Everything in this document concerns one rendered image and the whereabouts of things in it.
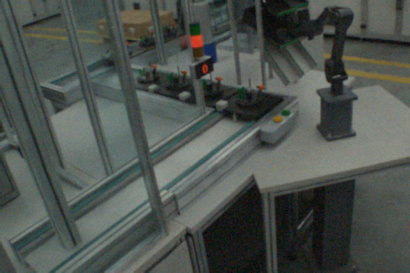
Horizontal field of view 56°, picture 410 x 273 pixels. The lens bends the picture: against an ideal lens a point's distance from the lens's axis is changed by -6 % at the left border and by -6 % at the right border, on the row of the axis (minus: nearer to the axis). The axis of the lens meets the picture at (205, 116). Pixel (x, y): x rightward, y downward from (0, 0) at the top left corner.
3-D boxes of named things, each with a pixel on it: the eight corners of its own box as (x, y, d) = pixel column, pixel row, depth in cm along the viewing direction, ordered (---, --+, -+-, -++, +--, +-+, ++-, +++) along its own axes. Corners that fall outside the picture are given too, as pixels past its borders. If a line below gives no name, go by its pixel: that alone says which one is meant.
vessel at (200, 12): (217, 39, 287) (211, -13, 270) (205, 46, 278) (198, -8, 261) (203, 38, 296) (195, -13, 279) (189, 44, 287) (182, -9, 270)
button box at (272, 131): (296, 123, 190) (296, 112, 187) (273, 144, 177) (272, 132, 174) (283, 120, 194) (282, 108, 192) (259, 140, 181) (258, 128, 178)
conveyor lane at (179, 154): (283, 116, 206) (282, 98, 202) (168, 209, 152) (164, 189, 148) (239, 105, 224) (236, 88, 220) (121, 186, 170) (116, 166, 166)
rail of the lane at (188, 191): (299, 114, 206) (298, 95, 201) (180, 215, 149) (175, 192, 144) (289, 112, 209) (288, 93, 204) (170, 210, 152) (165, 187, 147)
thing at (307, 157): (458, 151, 164) (460, 145, 163) (259, 194, 158) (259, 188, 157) (378, 89, 226) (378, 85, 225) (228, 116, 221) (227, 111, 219)
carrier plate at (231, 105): (282, 100, 202) (282, 96, 201) (256, 121, 187) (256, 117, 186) (244, 91, 217) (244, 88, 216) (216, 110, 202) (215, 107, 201)
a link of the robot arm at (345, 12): (355, 11, 154) (345, 4, 159) (340, 14, 153) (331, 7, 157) (343, 77, 175) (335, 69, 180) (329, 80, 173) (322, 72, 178)
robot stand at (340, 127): (356, 136, 180) (358, 96, 171) (327, 142, 179) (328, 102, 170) (343, 121, 193) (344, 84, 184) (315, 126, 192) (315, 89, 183)
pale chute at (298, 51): (312, 69, 224) (317, 64, 221) (299, 76, 217) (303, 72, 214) (284, 30, 230) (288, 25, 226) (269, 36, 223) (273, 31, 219)
